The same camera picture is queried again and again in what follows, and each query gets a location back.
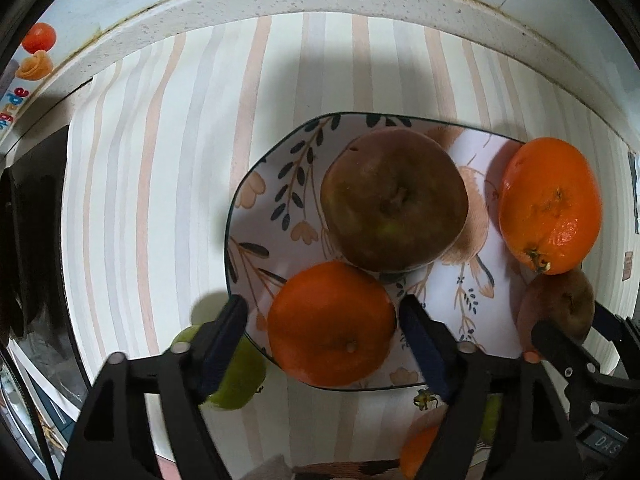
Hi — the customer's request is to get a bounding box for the striped table mat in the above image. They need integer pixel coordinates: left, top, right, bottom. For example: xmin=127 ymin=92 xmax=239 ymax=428
xmin=60 ymin=12 xmax=637 ymax=461

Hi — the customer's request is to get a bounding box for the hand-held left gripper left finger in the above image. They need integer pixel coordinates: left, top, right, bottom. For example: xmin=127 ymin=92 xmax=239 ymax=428
xmin=60 ymin=295 xmax=249 ymax=480

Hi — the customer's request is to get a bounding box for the small brown fruit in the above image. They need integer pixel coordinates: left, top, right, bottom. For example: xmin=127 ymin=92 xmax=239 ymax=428
xmin=517 ymin=267 xmax=597 ymax=356

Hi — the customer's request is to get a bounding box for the black object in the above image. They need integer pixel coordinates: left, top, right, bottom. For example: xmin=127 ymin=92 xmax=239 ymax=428
xmin=0 ymin=127 xmax=71 ymax=343

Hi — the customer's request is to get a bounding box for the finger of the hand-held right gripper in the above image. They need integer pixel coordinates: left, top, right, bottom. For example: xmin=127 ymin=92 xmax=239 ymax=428
xmin=593 ymin=300 xmax=640 ymax=377
xmin=531 ymin=320 xmax=602 ymax=387

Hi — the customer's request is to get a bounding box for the floral ceramic plate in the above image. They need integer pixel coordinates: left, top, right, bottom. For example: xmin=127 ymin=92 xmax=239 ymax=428
xmin=224 ymin=111 xmax=533 ymax=392

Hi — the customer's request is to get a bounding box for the small orange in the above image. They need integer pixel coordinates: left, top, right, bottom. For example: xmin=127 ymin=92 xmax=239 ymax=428
xmin=399 ymin=422 xmax=443 ymax=480

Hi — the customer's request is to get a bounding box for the red round wall sticker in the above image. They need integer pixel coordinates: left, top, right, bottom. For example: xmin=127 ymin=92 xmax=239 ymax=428
xmin=21 ymin=22 xmax=57 ymax=54

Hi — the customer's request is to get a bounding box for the orange with green stem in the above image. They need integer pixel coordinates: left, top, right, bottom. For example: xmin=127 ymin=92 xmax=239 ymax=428
xmin=498 ymin=137 xmax=603 ymax=276

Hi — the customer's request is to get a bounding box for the orange wall sticker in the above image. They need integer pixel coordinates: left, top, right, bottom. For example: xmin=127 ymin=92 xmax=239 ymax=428
xmin=15 ymin=52 xmax=54 ymax=81

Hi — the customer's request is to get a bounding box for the green fruit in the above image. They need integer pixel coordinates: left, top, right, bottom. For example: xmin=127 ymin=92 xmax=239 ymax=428
xmin=170 ymin=325 xmax=267 ymax=411

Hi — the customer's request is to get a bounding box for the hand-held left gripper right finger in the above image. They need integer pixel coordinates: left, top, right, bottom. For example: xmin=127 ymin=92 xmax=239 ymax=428
xmin=398 ymin=294 xmax=587 ymax=480

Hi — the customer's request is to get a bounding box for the round orange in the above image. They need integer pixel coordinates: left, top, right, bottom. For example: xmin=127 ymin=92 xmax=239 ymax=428
xmin=267 ymin=260 xmax=398 ymax=388

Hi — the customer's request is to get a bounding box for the large brown apple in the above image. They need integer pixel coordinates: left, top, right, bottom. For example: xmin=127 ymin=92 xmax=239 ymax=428
xmin=320 ymin=128 xmax=469 ymax=273

